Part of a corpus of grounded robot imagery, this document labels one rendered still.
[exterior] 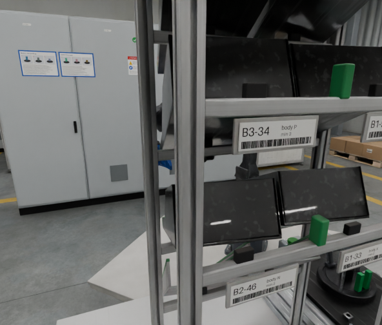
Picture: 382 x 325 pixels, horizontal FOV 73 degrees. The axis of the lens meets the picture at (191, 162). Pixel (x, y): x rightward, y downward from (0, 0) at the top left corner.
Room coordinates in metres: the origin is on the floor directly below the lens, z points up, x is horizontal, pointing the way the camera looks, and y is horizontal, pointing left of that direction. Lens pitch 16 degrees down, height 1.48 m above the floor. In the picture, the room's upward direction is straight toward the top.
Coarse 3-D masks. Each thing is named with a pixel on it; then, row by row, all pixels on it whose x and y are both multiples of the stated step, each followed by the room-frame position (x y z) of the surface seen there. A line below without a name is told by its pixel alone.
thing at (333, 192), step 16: (272, 176) 0.35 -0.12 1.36; (288, 176) 0.33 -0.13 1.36; (304, 176) 0.34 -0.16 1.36; (320, 176) 0.34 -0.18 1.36; (336, 176) 0.34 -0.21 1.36; (352, 176) 0.35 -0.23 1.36; (288, 192) 0.32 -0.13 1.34; (304, 192) 0.33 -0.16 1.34; (320, 192) 0.33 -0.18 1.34; (336, 192) 0.33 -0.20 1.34; (352, 192) 0.34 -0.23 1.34; (288, 208) 0.31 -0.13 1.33; (304, 208) 0.32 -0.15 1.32; (320, 208) 0.32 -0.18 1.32; (336, 208) 0.32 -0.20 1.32; (352, 208) 0.33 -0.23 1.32; (288, 224) 0.30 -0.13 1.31
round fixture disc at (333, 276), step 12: (324, 264) 0.63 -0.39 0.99; (336, 264) 0.64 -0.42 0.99; (324, 276) 0.59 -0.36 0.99; (336, 276) 0.59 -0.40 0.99; (324, 288) 0.56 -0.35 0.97; (336, 288) 0.54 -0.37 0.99; (348, 288) 0.54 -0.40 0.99; (372, 288) 0.54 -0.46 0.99; (348, 300) 0.52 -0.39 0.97; (360, 300) 0.51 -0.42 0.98; (372, 300) 0.52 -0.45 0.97
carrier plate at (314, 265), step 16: (320, 256) 0.70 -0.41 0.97; (336, 256) 0.70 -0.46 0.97; (320, 288) 0.56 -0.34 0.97; (320, 304) 0.51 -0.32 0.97; (336, 304) 0.51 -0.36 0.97; (352, 304) 0.51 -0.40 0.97; (368, 304) 0.51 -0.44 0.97; (336, 320) 0.47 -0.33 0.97; (352, 320) 0.46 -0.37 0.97; (368, 320) 0.46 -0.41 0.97
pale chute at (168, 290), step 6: (168, 264) 0.35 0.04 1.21; (168, 270) 0.34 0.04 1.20; (162, 276) 0.51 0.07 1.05; (168, 276) 0.34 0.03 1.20; (246, 276) 0.35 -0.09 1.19; (168, 282) 0.33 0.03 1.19; (222, 282) 0.35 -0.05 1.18; (168, 288) 0.33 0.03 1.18; (174, 288) 0.33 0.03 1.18; (210, 288) 0.47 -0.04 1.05; (168, 294) 0.46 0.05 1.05; (174, 294) 0.50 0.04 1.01
